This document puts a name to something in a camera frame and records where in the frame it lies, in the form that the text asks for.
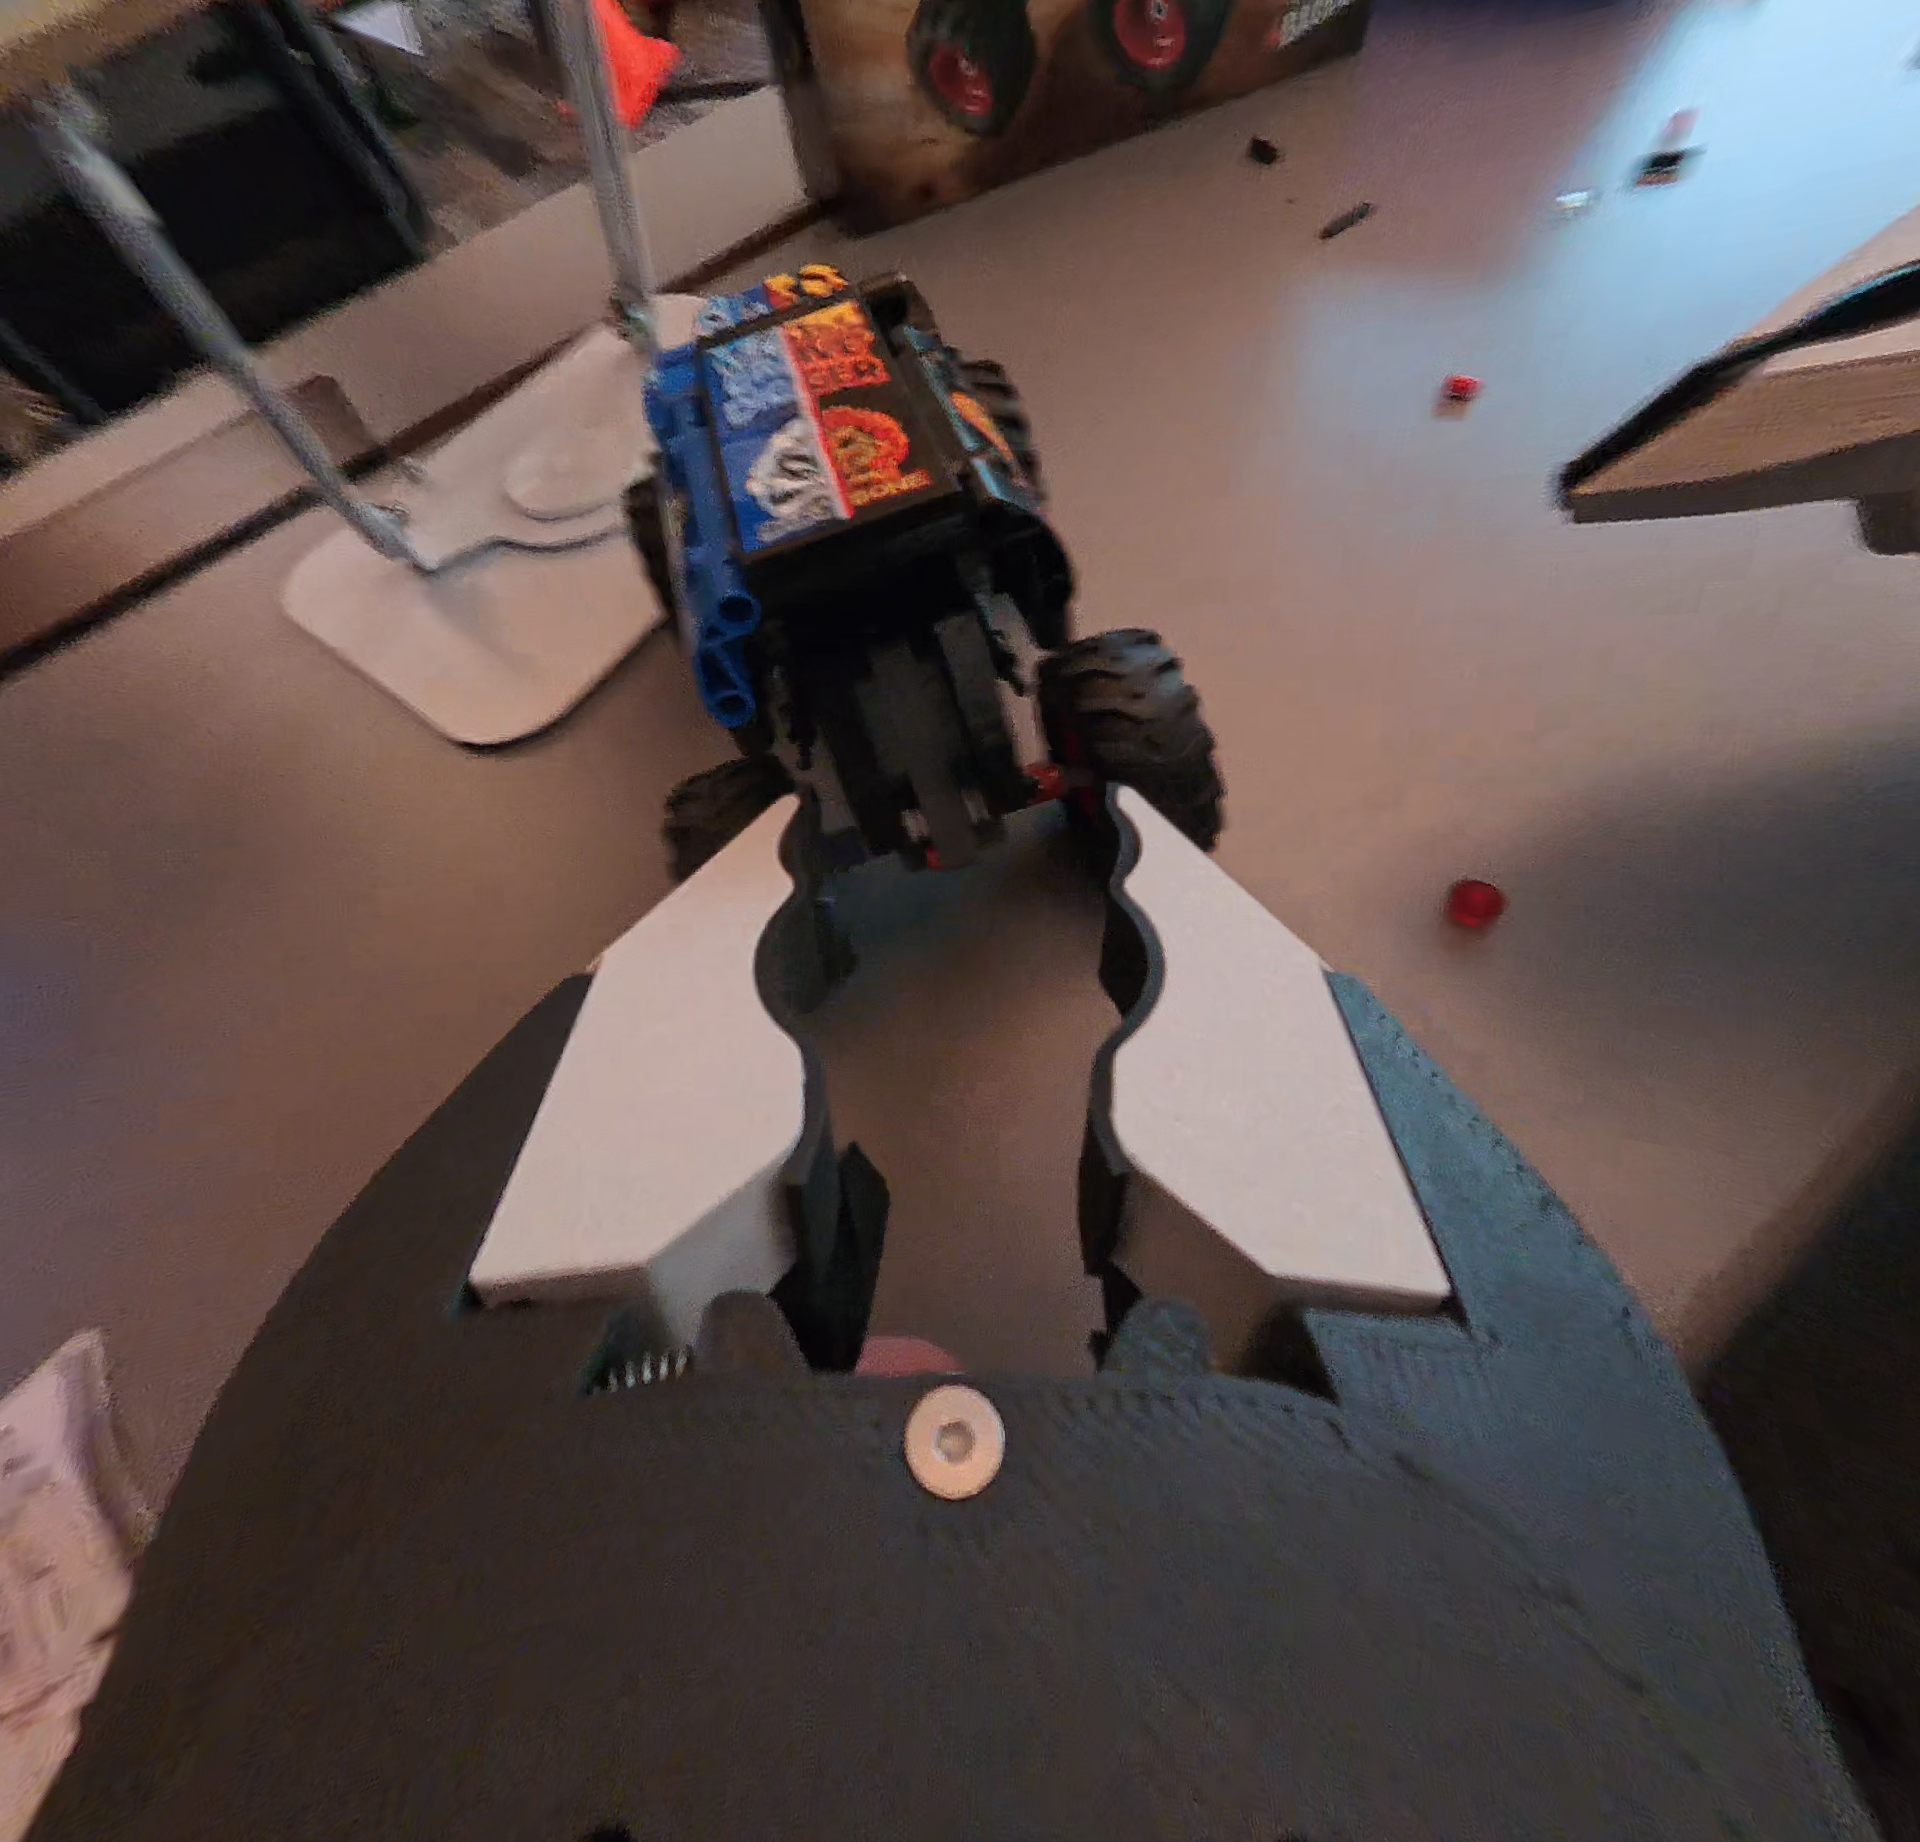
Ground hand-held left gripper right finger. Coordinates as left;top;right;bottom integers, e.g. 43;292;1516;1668
1079;788;1456;1371

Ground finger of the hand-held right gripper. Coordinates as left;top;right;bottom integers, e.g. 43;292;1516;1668
1553;208;1920;503
1565;346;1920;556

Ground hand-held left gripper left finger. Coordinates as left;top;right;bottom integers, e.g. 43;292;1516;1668
467;799;889;1371

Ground brick-built monster truck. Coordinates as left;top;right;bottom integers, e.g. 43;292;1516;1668
621;268;1230;1020

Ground grey desk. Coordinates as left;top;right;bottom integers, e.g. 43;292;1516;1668
0;0;1920;1574

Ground white book stand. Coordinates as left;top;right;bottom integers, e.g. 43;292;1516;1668
0;0;708;750

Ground dark perforated chair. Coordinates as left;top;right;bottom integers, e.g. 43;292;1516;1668
1696;1123;1920;1842

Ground sticker sheet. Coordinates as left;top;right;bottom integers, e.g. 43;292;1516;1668
0;1333;152;1814

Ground monster truck toy box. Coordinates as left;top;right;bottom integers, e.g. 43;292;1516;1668
781;0;1388;232

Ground orange traffic cone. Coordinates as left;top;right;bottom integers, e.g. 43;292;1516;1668
585;0;683;127

